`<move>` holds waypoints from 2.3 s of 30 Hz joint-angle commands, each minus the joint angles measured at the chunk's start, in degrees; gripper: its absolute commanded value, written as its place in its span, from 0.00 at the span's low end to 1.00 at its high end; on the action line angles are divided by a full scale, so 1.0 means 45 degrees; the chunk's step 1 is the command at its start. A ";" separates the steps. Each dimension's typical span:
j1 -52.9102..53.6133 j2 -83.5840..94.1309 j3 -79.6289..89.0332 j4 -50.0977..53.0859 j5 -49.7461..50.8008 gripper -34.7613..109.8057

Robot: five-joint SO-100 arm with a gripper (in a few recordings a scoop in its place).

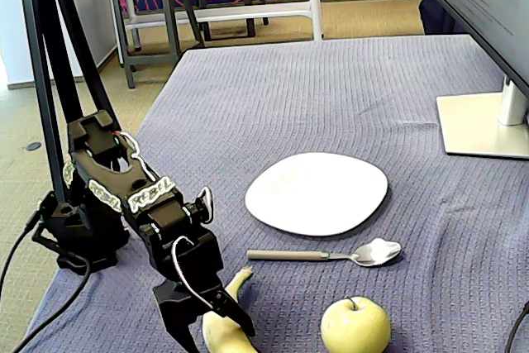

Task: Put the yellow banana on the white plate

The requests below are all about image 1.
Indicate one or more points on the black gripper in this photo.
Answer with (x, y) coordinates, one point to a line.
(181, 293)

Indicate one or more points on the yellow banana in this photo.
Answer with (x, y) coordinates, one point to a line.
(225, 340)

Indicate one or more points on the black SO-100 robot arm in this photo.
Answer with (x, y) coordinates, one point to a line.
(103, 163)

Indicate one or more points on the white plate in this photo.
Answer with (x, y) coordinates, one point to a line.
(314, 192)

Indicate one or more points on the green apple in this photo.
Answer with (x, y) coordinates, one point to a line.
(355, 328)

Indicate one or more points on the blue-grey woven tablecloth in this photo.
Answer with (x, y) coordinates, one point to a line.
(310, 101)

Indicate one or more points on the black round floor socket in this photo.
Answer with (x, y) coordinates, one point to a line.
(33, 146)

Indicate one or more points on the black tripod stand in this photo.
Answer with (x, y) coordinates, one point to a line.
(39, 39)

